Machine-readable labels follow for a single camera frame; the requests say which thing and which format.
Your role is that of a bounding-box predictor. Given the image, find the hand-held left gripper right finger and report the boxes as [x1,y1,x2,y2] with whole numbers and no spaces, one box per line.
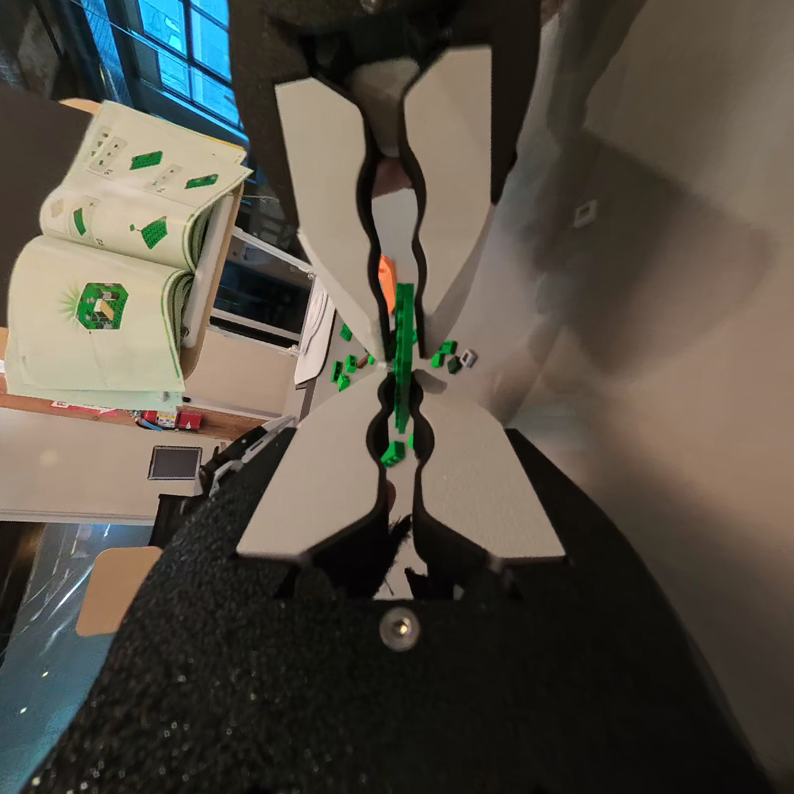
[408,374,567,564]

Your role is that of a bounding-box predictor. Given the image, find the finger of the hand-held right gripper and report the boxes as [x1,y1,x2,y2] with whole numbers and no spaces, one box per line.
[402,43,496,359]
[273,79,393,364]

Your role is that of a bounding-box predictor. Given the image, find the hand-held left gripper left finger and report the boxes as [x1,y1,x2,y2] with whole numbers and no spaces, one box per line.
[236,371,395,564]

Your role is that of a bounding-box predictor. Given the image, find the pile of small lego pieces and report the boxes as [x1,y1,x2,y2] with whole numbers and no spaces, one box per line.
[332,323,480,469]

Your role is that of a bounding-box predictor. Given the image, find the green lego baseplate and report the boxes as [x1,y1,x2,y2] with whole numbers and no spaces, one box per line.
[387,282,417,435]

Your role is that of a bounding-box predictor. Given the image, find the person's right hand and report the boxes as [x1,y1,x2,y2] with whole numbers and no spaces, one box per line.
[371,155,414,196]

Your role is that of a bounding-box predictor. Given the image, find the wooden pillar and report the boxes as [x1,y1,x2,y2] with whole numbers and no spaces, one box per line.
[0,391,269,445]

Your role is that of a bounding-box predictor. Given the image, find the small tablet on stand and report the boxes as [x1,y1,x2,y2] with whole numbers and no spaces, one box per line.
[148,445,204,482]

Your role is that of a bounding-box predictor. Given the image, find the white book stand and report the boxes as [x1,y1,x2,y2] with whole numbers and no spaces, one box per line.
[180,180,331,387]

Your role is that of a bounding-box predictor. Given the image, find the red fire extinguisher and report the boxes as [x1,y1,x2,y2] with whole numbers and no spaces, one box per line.
[136,409,203,433]

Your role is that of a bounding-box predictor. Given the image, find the large blue-lit window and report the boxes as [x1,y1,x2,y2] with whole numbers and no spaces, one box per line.
[81,0,249,131]

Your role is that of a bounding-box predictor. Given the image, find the tan board stand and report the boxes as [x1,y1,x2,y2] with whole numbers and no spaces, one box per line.
[76,546,164,639]

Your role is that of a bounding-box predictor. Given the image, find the open instruction booklet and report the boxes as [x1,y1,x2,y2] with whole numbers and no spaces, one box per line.
[6,100,254,395]

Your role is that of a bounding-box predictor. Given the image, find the black flat panel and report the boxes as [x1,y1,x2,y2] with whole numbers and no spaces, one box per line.
[0,84,101,330]

